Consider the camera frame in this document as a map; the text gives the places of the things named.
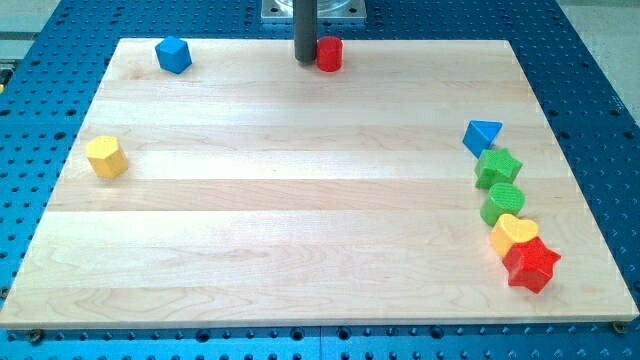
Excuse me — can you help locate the red cylinder block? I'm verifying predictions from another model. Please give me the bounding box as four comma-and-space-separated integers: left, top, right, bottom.
316, 36, 343, 72

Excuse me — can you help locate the blue triangle block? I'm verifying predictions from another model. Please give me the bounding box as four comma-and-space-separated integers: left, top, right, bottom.
462, 120, 503, 158

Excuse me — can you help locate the light wooden board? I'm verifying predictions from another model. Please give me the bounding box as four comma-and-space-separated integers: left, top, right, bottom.
1, 38, 638, 329

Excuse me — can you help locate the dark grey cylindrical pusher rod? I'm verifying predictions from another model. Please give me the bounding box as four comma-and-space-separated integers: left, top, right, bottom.
293, 0, 318, 64

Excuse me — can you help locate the green star block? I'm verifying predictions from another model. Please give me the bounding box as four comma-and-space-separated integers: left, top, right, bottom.
474, 148, 523, 189

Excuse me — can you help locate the green cylinder block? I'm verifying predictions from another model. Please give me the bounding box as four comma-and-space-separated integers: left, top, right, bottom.
480, 183, 525, 226

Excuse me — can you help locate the blue cube block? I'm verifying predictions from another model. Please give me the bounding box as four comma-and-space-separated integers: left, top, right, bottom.
155, 36, 192, 74

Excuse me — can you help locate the yellow heart block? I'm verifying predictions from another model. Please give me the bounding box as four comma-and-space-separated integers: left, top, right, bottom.
489, 213, 539, 257

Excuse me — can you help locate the yellow hexagon block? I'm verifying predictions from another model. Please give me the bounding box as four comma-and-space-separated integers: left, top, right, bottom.
85, 135, 128, 178

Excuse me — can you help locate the red star block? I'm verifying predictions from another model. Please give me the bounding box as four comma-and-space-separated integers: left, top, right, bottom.
502, 237, 561, 294

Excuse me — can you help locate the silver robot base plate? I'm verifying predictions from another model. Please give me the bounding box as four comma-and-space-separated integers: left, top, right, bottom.
260, 0, 367, 23

